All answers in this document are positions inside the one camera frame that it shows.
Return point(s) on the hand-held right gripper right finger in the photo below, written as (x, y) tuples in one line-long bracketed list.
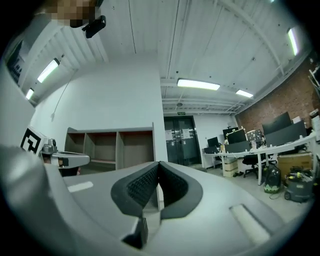
[(212, 215)]

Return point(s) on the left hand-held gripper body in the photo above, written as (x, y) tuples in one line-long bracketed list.
[(31, 140)]

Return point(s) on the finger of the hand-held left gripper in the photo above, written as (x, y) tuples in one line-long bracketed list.
[(75, 160)]

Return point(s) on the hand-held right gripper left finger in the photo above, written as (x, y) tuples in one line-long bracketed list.
[(100, 200)]

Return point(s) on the white under-desk cabinet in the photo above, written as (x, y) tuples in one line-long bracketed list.
[(230, 168)]

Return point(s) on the white office desk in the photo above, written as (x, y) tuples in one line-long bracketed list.
[(280, 147)]

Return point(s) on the grey open shelf unit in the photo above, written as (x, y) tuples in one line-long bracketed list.
[(117, 150)]

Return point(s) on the long ceiling light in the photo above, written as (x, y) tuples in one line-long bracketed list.
[(29, 93), (48, 70), (244, 93), (198, 84), (293, 41)]

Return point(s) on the pair of dark shoes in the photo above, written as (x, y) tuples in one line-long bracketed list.
[(238, 174)]

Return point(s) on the black office chair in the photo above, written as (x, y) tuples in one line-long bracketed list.
[(251, 160)]

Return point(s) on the green black backpack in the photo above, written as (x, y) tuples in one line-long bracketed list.
[(272, 180)]

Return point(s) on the black computer monitor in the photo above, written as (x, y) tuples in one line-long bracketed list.
[(230, 131), (285, 135), (213, 142), (276, 122), (236, 137)]

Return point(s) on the black double door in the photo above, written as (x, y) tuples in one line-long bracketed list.
[(182, 142)]

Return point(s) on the white paper notice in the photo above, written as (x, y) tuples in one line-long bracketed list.
[(168, 135), (186, 133)]

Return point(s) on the patterned dark box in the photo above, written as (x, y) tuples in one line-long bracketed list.
[(254, 135)]

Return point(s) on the grey canister vacuum cleaner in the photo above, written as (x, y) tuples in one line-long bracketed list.
[(298, 187)]

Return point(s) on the brown cardboard box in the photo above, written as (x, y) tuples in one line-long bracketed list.
[(295, 161)]

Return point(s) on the green exit sign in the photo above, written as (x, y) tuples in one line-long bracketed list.
[(181, 114)]

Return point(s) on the round ceiling smoke detector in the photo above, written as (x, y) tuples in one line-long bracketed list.
[(179, 104)]

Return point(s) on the person's head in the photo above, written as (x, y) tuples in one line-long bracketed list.
[(72, 11)]

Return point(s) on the black head-worn camera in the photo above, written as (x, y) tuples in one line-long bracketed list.
[(95, 26)]

